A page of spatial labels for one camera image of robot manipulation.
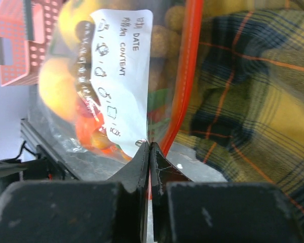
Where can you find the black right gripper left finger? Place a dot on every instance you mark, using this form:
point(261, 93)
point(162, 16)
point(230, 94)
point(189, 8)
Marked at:
point(114, 210)

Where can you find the orange fake tangerine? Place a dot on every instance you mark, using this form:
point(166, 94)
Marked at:
point(89, 126)

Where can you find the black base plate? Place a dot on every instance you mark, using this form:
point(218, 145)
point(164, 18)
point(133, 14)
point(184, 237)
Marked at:
point(36, 160)

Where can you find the pink perforated plastic basket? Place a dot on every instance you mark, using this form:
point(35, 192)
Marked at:
point(26, 29)

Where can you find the orange-yellow fake peach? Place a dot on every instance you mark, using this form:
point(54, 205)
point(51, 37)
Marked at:
point(57, 89)

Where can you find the yellow plaid shirt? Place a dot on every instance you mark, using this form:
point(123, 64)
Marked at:
point(246, 114)

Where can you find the brown fake longan bunch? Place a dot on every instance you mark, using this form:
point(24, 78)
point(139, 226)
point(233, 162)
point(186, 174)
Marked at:
point(165, 37)

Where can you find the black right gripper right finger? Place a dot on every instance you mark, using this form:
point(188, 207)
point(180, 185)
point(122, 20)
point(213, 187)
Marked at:
point(187, 211)

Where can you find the clear zip top bag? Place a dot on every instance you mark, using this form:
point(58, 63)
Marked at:
point(110, 66)

